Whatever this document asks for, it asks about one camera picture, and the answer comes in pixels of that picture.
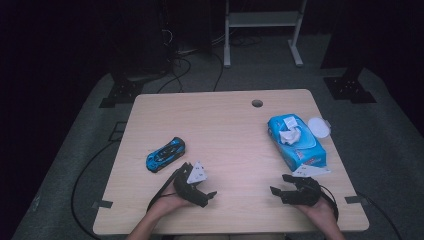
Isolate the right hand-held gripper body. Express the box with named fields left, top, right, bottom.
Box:
left=279, top=163, right=332, bottom=207

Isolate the white metal stand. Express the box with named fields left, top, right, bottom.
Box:
left=223, top=0, right=308, bottom=69

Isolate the blue wet wipe packet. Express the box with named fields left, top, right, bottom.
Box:
left=267, top=113, right=332, bottom=173

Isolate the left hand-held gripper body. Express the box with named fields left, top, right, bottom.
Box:
left=172, top=160, right=210, bottom=208

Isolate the left hand-held gripper black cable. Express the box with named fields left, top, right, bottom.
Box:
left=145, top=168, right=181, bottom=214

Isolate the looped black floor cable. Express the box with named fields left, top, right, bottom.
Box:
left=156, top=56, right=193, bottom=94

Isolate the person's right hand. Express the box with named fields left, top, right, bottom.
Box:
left=294, top=199, right=338, bottom=233

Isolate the thin black floor cable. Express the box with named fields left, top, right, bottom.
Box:
left=356, top=191, right=404, bottom=240

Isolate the grey tape strip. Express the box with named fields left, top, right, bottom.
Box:
left=344, top=195, right=369, bottom=205
left=91, top=199, right=114, bottom=210

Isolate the blue toy car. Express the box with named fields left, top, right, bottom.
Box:
left=145, top=136, right=186, bottom=174

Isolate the person's left hand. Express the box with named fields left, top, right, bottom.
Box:
left=153, top=184, right=192, bottom=218

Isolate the right hand-held gripper black cable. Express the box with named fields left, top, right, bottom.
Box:
left=314, top=183, right=340, bottom=223

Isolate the black stand base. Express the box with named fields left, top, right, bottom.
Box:
left=323, top=68, right=378, bottom=104
left=98, top=78, right=145, bottom=109

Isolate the hand-held gripper black cable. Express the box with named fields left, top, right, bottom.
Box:
left=314, top=183, right=340, bottom=223
left=145, top=168, right=181, bottom=214

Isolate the straight black floor cable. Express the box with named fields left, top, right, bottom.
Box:
left=212, top=51, right=225, bottom=92

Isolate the long black floor cable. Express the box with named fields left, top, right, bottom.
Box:
left=70, top=139, right=116, bottom=240

